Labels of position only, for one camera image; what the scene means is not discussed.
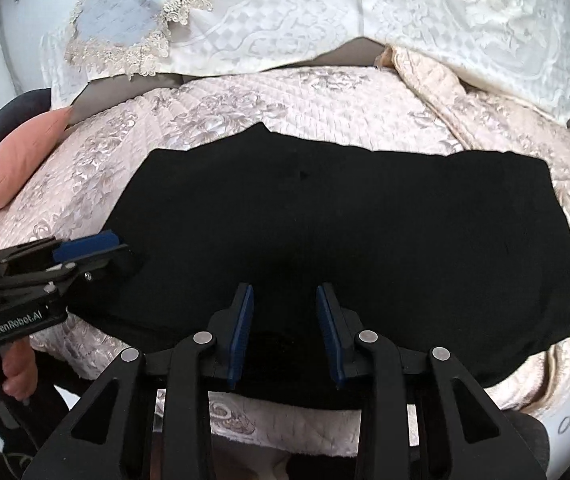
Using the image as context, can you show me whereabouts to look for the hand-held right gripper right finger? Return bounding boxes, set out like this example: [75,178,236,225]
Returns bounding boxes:
[315,282,548,480]

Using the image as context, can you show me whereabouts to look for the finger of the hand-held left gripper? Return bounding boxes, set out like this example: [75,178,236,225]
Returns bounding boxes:
[0,230,120,267]
[0,244,132,306]

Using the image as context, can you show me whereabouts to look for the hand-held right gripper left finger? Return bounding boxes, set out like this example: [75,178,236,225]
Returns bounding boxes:
[22,282,256,480]

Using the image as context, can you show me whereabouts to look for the black pants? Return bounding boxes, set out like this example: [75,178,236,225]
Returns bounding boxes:
[72,122,570,411]

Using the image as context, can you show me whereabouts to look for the person's left hand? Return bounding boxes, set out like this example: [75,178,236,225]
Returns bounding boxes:
[0,337,36,402]

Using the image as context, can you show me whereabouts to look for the pink pillow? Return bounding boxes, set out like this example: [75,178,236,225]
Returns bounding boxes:
[0,106,73,215]

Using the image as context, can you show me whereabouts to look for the dark chair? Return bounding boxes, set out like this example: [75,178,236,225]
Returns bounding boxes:
[0,89,53,136]

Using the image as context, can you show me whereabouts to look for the grey bed sheet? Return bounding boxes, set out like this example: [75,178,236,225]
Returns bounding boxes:
[70,40,386,126]

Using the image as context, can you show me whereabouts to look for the pink quilted floral bedspread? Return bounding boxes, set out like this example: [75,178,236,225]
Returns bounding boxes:
[0,45,570,461]

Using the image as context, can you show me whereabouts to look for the blue-grey lace-trimmed pillow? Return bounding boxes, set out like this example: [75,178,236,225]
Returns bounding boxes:
[65,0,266,81]

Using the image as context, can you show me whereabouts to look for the white embossed pillow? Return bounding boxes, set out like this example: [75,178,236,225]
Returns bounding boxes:
[355,0,570,126]
[40,0,366,111]

